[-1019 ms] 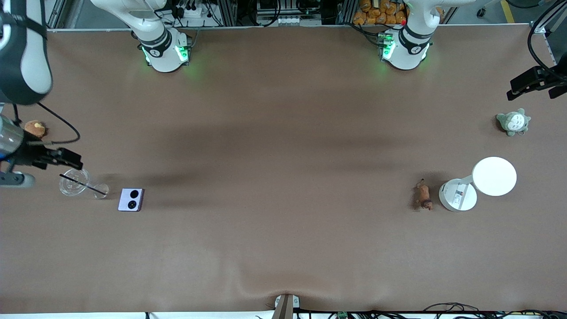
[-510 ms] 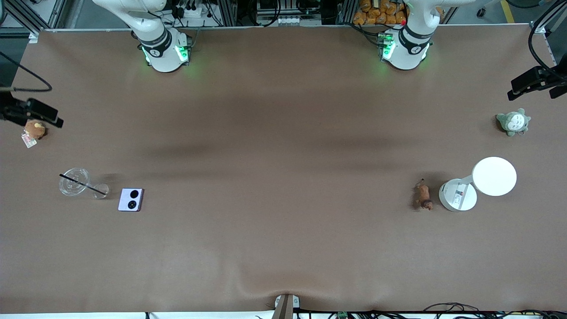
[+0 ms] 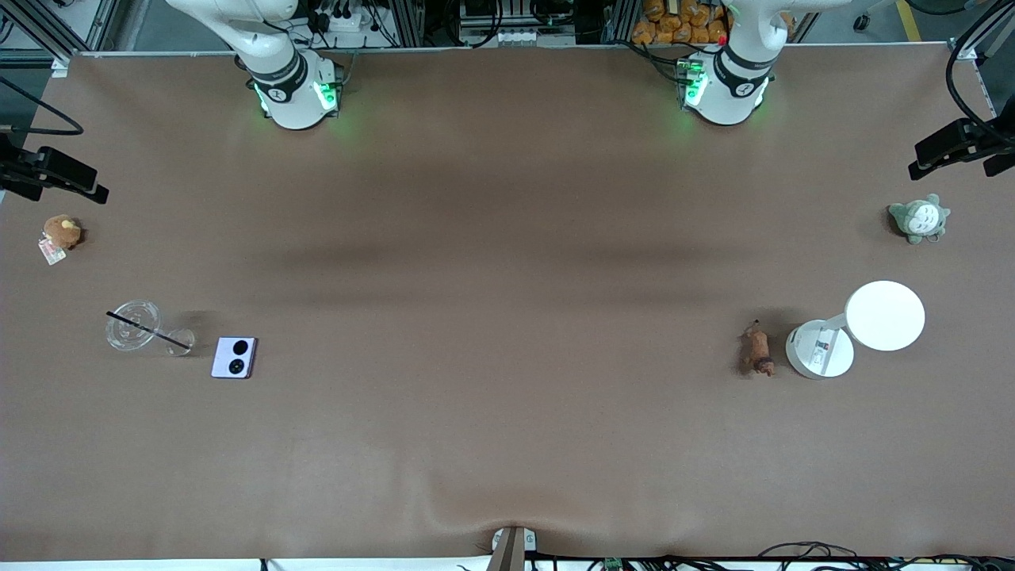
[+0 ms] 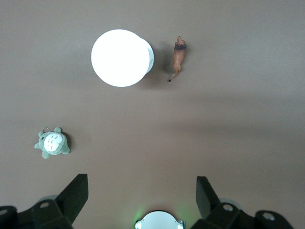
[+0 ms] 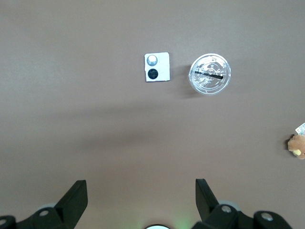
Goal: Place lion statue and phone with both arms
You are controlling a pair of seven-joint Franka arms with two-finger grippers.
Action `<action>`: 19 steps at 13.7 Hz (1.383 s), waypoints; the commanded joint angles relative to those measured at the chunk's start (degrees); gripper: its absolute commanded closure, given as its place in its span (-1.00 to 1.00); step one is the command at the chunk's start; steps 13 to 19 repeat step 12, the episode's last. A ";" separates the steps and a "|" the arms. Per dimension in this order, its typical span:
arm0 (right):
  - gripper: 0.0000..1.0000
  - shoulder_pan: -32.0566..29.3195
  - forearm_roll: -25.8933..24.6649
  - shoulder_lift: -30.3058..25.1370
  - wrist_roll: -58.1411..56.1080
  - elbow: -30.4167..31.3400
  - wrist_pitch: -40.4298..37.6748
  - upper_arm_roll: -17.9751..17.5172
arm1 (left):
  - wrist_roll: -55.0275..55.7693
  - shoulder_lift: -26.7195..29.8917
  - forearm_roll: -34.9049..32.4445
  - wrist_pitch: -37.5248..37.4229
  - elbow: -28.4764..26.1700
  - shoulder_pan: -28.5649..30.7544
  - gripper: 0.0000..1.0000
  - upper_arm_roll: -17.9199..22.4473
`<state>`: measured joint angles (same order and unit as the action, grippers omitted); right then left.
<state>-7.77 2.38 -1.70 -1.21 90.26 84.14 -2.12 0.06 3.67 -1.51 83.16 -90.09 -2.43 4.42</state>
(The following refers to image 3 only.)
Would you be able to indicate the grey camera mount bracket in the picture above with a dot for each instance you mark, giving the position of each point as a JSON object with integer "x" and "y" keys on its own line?
{"x": 511, "y": 547}

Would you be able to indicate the white round desk lamp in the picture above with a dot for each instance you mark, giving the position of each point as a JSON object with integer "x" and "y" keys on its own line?
{"x": 884, "y": 316}

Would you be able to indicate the black straw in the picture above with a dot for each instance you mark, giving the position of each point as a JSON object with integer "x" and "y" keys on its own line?
{"x": 143, "y": 327}

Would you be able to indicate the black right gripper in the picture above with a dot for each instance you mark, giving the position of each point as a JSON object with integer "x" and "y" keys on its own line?
{"x": 30, "y": 168}

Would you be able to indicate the grey electronics rack unit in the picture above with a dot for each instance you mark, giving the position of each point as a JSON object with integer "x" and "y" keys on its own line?
{"x": 515, "y": 24}

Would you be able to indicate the lavender flip phone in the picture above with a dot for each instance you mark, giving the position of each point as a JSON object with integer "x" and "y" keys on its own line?
{"x": 235, "y": 357}

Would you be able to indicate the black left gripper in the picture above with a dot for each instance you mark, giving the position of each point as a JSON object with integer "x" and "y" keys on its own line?
{"x": 969, "y": 136}

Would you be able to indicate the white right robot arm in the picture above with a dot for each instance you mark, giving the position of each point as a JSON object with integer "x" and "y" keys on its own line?
{"x": 285, "y": 87}

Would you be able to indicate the clear plastic cup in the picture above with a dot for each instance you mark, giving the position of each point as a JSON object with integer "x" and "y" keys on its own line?
{"x": 131, "y": 327}

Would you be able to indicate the white power strip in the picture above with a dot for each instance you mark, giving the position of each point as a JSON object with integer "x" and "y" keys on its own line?
{"x": 341, "y": 20}

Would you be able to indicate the orange plush toy pile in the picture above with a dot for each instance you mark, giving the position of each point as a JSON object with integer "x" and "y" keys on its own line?
{"x": 682, "y": 22}

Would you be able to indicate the grey-green totoro plush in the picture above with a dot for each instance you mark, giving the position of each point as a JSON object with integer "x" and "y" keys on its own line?
{"x": 920, "y": 220}

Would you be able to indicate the brown lion statue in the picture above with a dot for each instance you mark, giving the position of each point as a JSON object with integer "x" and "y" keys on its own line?
{"x": 757, "y": 350}

